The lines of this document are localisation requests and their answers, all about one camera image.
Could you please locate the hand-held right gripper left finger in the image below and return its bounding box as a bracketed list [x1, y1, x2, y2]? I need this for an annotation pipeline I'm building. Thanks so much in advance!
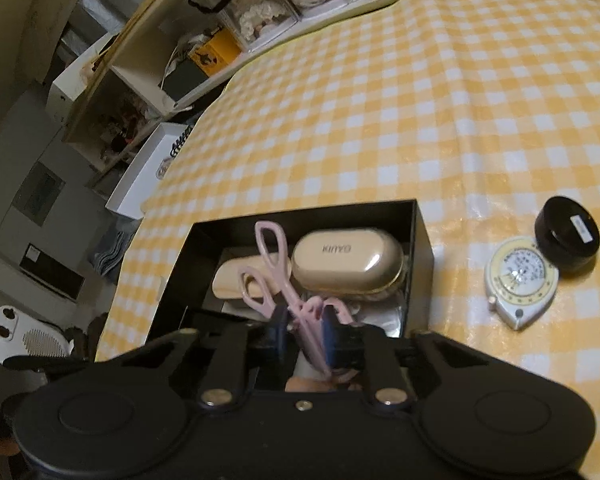
[107, 305, 293, 408]

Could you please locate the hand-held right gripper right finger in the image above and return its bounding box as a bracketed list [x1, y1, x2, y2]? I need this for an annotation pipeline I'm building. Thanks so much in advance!
[320, 305, 491, 408]

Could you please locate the carved wooden block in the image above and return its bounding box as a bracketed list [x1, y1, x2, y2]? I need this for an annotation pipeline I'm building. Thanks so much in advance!
[284, 376, 333, 393]

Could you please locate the pink eyelash curler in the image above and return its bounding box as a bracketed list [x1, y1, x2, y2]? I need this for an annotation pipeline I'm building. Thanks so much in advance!
[237, 220, 355, 382]

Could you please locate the beige plastic object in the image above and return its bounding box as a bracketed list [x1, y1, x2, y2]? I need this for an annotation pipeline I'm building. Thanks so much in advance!
[211, 255, 282, 302]

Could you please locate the cream earbuds case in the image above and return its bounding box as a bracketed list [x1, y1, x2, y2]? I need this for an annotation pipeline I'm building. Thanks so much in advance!
[290, 230, 407, 295]

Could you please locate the large black cardboard box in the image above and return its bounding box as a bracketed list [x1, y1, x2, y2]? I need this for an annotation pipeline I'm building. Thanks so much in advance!
[107, 199, 435, 392]

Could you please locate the white fan heater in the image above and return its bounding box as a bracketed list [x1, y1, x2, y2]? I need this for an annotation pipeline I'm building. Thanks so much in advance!
[0, 305, 77, 367]

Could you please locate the blue folded cloth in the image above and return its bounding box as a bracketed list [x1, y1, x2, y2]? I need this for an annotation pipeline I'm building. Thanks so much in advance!
[86, 224, 137, 282]

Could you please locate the white round tape measure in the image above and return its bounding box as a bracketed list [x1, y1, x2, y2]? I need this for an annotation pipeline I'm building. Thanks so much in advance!
[485, 239, 561, 332]

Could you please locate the white cardboard tray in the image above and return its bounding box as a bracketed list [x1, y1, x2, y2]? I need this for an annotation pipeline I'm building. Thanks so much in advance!
[105, 121, 197, 221]

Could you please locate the yellow checkered tablecloth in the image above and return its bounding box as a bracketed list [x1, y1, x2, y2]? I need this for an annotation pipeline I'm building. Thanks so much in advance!
[94, 0, 600, 461]

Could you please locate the black round jar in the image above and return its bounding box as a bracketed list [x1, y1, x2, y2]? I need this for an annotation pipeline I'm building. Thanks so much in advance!
[534, 196, 600, 277]

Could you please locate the black box on shelf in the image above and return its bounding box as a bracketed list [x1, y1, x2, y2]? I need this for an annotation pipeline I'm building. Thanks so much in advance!
[161, 57, 212, 104]

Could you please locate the white appliance box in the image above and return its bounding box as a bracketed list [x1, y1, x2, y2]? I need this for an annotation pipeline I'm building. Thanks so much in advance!
[46, 35, 107, 125]

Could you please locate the yellow printed box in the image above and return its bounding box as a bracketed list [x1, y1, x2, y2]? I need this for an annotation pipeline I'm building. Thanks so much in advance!
[189, 27, 244, 79]

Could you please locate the white shelf unit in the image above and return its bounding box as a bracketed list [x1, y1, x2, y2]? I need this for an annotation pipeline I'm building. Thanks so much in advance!
[62, 0, 383, 173]

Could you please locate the clear box with white flowers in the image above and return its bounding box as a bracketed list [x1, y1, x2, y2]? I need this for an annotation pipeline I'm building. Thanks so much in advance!
[219, 0, 302, 54]

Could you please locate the black coiled hair tie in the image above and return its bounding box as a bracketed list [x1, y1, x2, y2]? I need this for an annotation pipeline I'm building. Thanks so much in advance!
[167, 129, 195, 159]

